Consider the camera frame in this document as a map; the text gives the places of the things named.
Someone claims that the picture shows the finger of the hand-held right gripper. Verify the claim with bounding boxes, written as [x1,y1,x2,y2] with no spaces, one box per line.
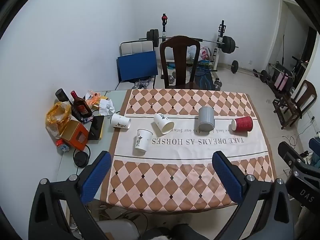
[308,137,320,153]
[278,141,312,167]

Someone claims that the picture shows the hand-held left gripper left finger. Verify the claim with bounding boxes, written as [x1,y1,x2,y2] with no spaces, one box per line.
[28,151,112,240]

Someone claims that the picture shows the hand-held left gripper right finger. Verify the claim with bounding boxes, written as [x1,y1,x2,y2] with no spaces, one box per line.
[212,151,297,240]

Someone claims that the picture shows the red ribbed paper cup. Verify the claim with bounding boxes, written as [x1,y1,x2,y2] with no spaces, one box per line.
[231,116,253,132]

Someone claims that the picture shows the white paper cup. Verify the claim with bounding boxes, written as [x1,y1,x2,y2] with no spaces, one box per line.
[153,113,175,134]
[134,129,153,156]
[110,113,132,130]

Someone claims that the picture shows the grey cup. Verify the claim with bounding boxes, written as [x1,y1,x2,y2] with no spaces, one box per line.
[198,106,215,132]

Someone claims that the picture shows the black headphones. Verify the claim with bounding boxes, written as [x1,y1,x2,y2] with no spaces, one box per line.
[73,144,92,168]

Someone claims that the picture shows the small red blue packet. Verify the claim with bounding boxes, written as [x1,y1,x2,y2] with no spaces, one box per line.
[56,139,72,153]

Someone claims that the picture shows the checked brown tablecloth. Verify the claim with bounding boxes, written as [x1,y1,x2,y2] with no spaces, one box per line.
[100,88,277,212]

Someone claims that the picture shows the orange cardboard box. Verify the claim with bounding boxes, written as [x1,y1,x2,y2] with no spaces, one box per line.
[61,119,89,151]

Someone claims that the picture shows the dark wooden chair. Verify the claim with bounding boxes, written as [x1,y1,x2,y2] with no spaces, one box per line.
[159,35,201,90]
[272,80,317,130]

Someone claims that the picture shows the black smartphone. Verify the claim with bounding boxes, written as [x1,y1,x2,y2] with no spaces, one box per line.
[88,115,105,141]

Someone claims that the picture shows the grey stool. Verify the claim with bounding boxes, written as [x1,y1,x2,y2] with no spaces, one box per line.
[96,219,141,240]

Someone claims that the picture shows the pink fabric bag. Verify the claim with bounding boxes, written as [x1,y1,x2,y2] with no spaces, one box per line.
[274,74,288,92]

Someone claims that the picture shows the crumpled white tissue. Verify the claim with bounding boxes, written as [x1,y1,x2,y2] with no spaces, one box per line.
[99,99,116,117]

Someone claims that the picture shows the red-capped liquor bottle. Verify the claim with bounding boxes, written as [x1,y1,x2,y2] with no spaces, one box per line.
[70,90,93,122]

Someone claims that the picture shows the yellow plastic bag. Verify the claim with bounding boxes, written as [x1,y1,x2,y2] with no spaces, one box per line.
[45,101,73,138]

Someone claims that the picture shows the orange snack packet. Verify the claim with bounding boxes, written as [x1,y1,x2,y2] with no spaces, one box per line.
[86,90,109,109]

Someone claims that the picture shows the dark glass bottle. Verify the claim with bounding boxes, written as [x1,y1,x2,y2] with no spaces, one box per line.
[55,88,73,105]

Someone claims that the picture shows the short barbell with black plates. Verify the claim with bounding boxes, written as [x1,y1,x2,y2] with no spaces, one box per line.
[228,60,239,74]

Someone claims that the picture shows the chrome weight set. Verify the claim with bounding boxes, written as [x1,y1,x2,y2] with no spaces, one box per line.
[134,77,152,89]

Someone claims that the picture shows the blue folded mat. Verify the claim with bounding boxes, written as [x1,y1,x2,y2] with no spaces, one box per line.
[117,51,158,82]

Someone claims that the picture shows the pink printed bag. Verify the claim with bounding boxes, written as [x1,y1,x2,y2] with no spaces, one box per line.
[199,46,212,61]

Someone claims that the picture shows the white barbell rack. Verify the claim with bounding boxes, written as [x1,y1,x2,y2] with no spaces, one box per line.
[160,13,227,71]

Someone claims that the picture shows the white plastic bag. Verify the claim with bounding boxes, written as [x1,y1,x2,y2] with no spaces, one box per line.
[186,45,197,61]

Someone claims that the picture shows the white padded chair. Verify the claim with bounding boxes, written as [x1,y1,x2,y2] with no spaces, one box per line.
[120,41,155,57]

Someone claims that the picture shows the black floor cable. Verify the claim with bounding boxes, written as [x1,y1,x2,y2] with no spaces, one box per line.
[282,116,316,142]

